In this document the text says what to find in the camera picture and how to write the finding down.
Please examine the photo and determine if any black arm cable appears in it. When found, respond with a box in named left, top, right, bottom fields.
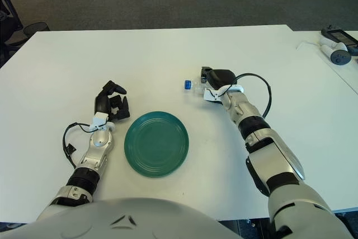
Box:
left=63, top=123, right=93, bottom=170
left=216, top=73, right=272, bottom=119

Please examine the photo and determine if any clear plastic bottle blue cap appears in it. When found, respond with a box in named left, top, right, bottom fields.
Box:
left=183, top=79, right=209, bottom=97

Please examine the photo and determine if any grey robot torso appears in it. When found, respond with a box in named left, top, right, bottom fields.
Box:
left=0, top=198, right=244, bottom=239

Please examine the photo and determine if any white grey handheld controller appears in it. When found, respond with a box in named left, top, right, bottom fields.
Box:
left=319, top=41, right=352, bottom=65

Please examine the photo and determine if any green ceramic plate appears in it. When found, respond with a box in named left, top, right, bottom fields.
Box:
left=124, top=111, right=190, bottom=179

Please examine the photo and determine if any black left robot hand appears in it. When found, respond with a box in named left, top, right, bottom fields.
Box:
left=94, top=80, right=131, bottom=123

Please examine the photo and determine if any black office chair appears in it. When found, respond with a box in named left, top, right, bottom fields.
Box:
left=0, top=0, right=27, bottom=66

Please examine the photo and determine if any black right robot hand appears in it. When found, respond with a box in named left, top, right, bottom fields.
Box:
left=200, top=66, right=238, bottom=91

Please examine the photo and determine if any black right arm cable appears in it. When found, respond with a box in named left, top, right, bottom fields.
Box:
left=216, top=73, right=272, bottom=119

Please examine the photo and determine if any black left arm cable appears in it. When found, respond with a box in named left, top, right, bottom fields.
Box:
left=63, top=123, right=93, bottom=170

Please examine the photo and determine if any dark handheld screen device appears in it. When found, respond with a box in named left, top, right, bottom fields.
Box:
left=321, top=26, right=358, bottom=54

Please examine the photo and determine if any thin white cable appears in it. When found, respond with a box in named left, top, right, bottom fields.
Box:
left=296, top=40, right=322, bottom=51

